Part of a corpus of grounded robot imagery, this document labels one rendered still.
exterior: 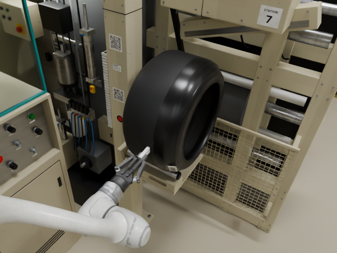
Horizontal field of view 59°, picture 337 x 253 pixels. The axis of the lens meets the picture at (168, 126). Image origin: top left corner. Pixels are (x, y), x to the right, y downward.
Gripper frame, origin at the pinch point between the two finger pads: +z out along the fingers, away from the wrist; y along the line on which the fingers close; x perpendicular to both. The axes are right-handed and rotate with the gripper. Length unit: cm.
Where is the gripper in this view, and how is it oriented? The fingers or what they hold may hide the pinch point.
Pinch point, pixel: (144, 154)
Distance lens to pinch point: 132.1
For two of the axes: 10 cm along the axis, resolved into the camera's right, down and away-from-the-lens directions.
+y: -8.5, -3.6, 3.8
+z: 5.2, -6.1, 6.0
